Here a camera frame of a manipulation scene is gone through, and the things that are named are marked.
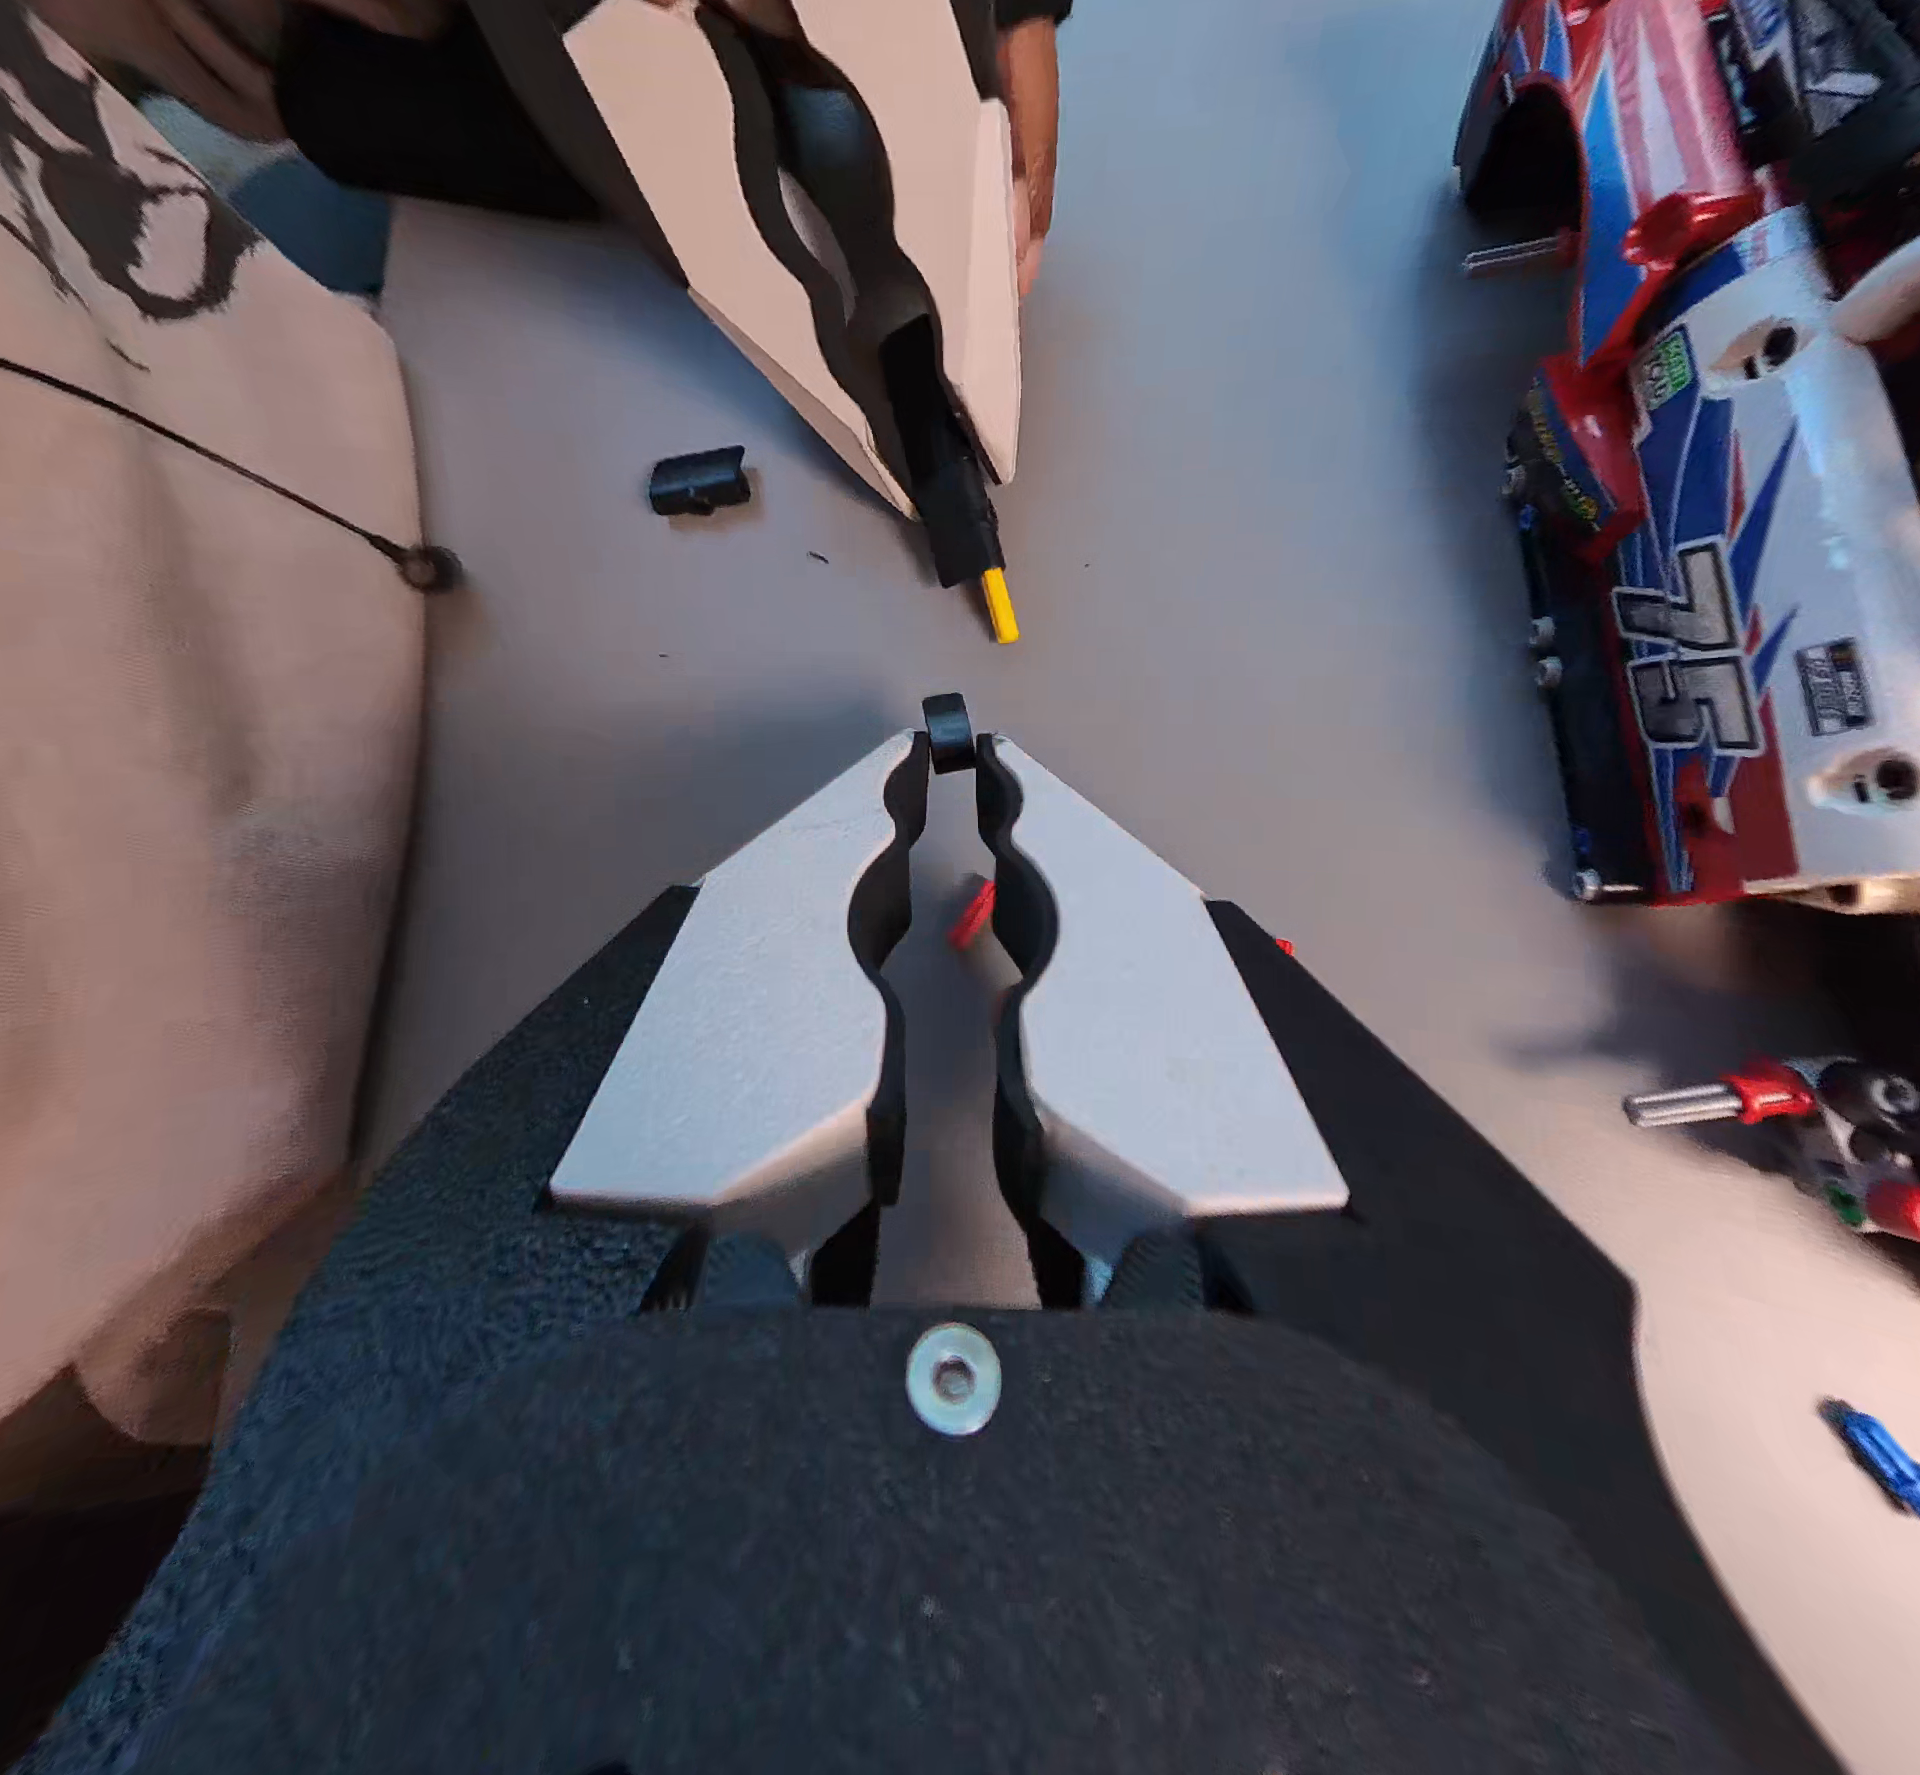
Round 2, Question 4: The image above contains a blue lego pin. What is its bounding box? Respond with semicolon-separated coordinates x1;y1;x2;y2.
1818;1397;1920;1519

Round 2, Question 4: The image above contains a black lego connector piece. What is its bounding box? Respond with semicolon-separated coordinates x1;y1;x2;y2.
649;443;754;520

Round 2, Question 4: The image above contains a black lego cylinder piece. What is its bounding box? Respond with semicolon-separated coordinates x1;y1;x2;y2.
878;319;1006;592

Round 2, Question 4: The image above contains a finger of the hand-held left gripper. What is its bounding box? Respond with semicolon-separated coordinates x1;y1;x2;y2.
565;0;923;521
773;0;1029;486

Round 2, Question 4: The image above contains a thin black earbud cable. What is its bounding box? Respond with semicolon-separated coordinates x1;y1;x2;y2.
0;358;408;563

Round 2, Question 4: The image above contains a person's left hand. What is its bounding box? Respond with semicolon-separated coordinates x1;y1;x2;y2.
995;0;1082;302

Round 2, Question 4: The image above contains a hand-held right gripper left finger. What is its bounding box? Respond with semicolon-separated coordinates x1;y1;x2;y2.
549;728;934;1274

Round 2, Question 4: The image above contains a red white blue lego car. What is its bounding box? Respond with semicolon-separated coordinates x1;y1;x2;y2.
1453;0;1920;1244

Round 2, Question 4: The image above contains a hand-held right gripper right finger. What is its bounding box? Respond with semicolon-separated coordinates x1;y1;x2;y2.
975;733;1352;1278

